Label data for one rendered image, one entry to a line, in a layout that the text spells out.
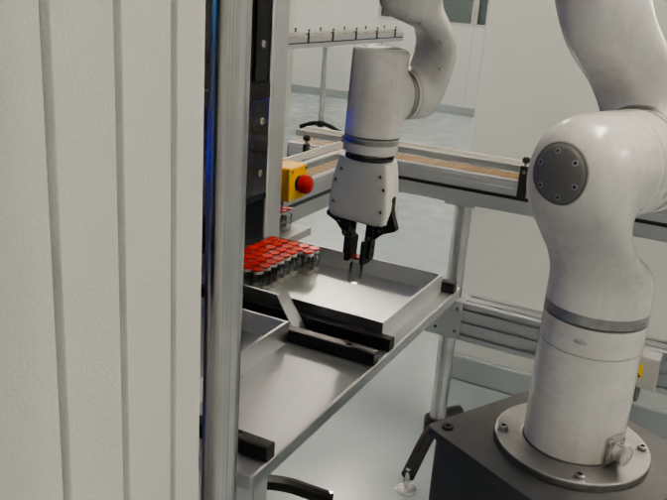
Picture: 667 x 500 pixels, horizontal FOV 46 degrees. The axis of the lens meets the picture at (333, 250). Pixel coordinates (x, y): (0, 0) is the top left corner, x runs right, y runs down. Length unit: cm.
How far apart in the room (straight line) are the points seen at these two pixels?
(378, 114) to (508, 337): 125
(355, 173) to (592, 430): 50
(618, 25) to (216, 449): 60
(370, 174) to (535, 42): 160
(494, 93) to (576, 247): 191
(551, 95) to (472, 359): 100
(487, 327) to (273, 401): 136
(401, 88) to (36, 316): 90
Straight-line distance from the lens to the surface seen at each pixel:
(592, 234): 86
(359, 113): 117
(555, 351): 96
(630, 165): 84
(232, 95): 48
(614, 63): 93
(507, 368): 299
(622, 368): 96
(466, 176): 218
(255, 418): 100
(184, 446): 48
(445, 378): 243
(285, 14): 153
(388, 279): 146
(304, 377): 109
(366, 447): 259
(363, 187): 120
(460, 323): 233
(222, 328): 52
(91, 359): 37
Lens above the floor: 139
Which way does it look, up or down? 19 degrees down
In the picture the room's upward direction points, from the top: 4 degrees clockwise
